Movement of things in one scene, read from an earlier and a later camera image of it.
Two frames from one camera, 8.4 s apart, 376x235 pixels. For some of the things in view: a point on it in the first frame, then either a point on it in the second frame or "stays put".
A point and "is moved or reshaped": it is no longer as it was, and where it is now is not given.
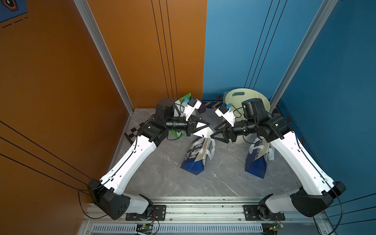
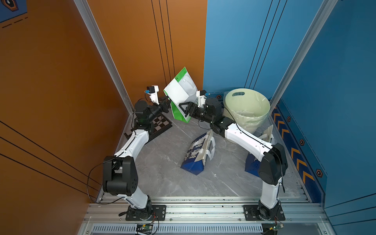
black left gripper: (190, 126) to (164, 106)
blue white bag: (260, 152) stays put
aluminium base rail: (233, 216) stays put
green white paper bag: (179, 106) is moved or reshaped
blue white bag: (196, 157) stays put
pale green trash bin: (234, 99) stays put
